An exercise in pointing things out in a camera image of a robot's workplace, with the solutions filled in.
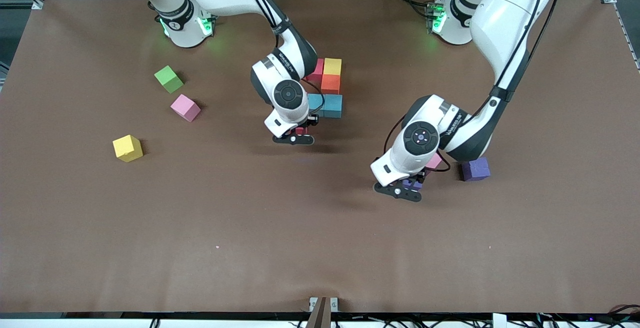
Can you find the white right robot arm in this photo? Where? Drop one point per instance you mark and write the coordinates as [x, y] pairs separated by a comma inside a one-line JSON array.
[[287, 96]]

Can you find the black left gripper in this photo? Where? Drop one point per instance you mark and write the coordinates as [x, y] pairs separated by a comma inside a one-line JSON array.
[[423, 174]]

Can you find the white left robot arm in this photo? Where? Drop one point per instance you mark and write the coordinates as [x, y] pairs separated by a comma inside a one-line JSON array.
[[420, 141]]

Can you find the orange foam cube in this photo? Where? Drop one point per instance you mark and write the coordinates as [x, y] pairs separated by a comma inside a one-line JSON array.
[[330, 84]]

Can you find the green foam cube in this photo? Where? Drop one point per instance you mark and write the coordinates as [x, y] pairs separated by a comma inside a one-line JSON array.
[[168, 79]]

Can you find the pink foam cube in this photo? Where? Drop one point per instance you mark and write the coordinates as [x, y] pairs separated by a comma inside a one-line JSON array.
[[435, 161], [185, 107]]

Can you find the yellow foam cube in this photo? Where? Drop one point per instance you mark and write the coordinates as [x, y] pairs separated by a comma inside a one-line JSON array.
[[332, 66], [127, 148]]

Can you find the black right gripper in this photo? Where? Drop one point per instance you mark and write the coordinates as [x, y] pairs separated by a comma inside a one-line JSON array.
[[311, 120]]

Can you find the blue foam cube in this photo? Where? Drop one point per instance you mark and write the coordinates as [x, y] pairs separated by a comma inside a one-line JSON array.
[[333, 106], [315, 102]]

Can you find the purple foam cube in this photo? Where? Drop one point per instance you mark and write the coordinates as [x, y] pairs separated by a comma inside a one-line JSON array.
[[475, 168], [413, 184]]

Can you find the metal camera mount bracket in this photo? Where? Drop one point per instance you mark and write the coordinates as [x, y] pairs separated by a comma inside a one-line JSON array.
[[323, 313]]

